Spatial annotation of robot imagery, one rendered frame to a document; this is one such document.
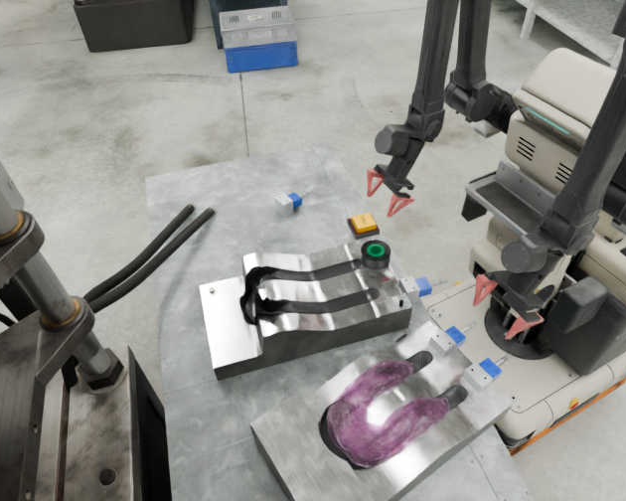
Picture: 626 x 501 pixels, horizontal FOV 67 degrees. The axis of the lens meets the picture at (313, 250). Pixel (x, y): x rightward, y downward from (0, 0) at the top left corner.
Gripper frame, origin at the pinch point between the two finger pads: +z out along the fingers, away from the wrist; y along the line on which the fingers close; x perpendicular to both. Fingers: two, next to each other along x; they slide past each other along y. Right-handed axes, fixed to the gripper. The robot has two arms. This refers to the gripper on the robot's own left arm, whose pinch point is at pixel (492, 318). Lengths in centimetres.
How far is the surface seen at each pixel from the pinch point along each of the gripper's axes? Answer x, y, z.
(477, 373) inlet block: 0.8, 4.6, 12.4
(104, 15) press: 12, -438, 70
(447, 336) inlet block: 1.1, -6.1, 12.3
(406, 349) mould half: -5.8, -9.1, 18.8
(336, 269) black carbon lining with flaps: -9.8, -37.1, 18.0
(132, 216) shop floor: -10, -199, 117
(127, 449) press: -61, -21, 55
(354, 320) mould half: -14.0, -20.5, 19.7
